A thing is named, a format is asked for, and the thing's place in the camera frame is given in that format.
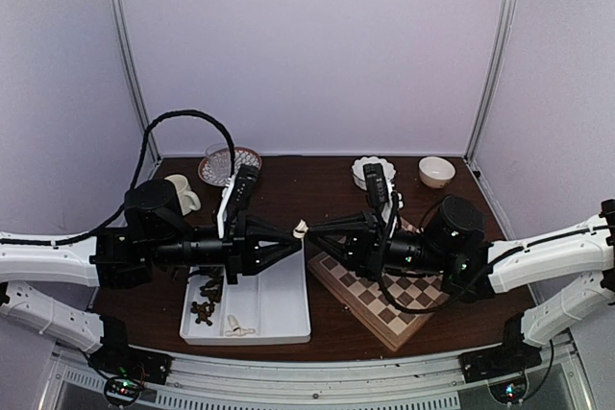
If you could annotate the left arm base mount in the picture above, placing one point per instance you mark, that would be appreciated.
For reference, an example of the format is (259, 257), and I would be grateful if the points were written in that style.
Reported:
(139, 365)

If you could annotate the right aluminium frame post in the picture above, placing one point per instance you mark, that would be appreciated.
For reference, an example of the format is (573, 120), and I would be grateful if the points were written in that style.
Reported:
(494, 69)

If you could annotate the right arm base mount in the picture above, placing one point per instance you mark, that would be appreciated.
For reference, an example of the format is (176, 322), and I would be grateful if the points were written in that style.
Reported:
(493, 363)

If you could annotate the white scalloped bowl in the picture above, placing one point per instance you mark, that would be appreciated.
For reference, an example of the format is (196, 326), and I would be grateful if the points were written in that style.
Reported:
(364, 166)

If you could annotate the cream round bowl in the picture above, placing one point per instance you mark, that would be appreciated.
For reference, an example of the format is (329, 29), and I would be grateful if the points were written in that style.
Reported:
(436, 172)

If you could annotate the white plastic tray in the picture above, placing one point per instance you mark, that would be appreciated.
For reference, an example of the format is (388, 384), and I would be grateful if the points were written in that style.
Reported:
(275, 303)

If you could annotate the patterned brown plate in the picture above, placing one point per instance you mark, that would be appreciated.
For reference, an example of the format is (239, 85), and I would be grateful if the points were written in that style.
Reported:
(242, 156)

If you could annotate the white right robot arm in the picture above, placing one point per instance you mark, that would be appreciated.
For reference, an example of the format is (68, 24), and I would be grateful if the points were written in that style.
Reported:
(585, 250)

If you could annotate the cream ceramic mug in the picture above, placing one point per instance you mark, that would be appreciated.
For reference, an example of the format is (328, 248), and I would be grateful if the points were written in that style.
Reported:
(188, 199)

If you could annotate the left aluminium frame post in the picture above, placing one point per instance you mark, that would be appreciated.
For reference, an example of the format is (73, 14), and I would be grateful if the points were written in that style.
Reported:
(128, 63)

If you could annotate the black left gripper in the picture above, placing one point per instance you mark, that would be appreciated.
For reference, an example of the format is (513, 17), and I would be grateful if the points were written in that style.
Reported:
(234, 245)

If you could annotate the light chess pieces pile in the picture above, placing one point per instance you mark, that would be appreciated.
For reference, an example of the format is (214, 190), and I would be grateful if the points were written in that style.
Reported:
(235, 329)

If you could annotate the aluminium frame post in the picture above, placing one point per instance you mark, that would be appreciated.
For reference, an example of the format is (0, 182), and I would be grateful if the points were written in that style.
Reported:
(494, 69)
(128, 63)

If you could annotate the wooden chess board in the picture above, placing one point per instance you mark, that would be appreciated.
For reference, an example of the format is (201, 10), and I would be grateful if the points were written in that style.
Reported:
(366, 302)

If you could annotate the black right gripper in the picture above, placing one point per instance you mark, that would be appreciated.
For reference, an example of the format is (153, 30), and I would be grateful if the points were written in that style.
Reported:
(364, 253)

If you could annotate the dark chess pieces pile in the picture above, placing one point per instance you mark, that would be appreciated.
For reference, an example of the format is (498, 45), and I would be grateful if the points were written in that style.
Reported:
(211, 291)

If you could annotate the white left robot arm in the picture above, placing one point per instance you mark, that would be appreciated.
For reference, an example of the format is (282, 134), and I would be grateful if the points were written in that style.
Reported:
(27, 261)

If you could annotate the clear drinking glass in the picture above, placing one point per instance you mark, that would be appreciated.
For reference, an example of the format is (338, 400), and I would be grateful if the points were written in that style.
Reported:
(219, 161)

